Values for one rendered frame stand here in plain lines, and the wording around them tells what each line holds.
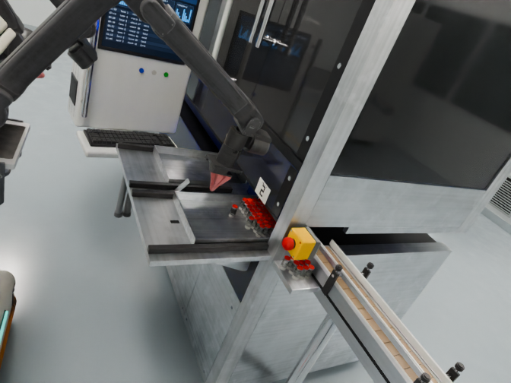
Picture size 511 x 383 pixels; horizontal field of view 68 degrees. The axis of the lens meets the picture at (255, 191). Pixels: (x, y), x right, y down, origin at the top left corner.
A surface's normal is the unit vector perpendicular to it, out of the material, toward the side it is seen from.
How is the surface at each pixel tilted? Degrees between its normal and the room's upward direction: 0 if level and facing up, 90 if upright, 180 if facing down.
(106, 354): 0
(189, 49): 95
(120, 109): 90
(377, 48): 90
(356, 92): 90
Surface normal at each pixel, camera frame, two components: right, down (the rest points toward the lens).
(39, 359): 0.33, -0.83
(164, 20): 0.34, 0.67
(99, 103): 0.52, 0.56
